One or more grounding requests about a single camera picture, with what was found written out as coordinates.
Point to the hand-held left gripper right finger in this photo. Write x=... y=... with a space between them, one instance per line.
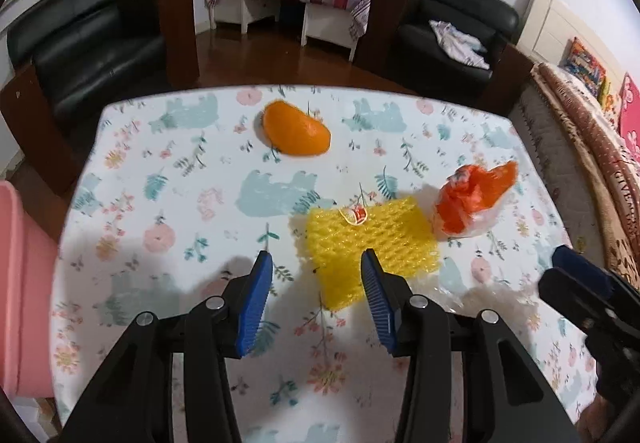
x=375 y=305

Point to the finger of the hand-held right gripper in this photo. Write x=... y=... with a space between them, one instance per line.
x=570 y=290
x=582 y=265

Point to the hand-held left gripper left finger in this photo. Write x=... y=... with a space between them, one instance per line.
x=255 y=305

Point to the yellow foam net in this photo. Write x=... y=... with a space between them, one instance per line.
x=395 y=243

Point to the clear plastic bag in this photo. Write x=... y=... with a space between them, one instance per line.
x=495 y=300

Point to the pink plastic bin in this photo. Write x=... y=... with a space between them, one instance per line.
x=25 y=273

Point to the brown patterned bed blanket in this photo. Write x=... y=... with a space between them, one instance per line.
x=585 y=163

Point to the floral bear print tablecloth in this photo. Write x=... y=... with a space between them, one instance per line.
x=200 y=183

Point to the orange plastic bag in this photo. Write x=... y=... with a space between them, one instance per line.
x=465 y=195

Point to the pink pillow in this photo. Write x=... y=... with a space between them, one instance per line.
x=631 y=108

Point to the orange fruit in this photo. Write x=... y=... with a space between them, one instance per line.
x=295 y=130

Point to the colourful printed pillow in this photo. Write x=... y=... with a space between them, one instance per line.
x=585 y=65

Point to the white bed headboard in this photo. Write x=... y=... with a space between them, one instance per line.
x=555 y=23

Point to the light printed cloth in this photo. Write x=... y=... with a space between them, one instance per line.
x=460 y=43

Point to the white side table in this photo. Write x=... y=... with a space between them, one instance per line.
x=325 y=28

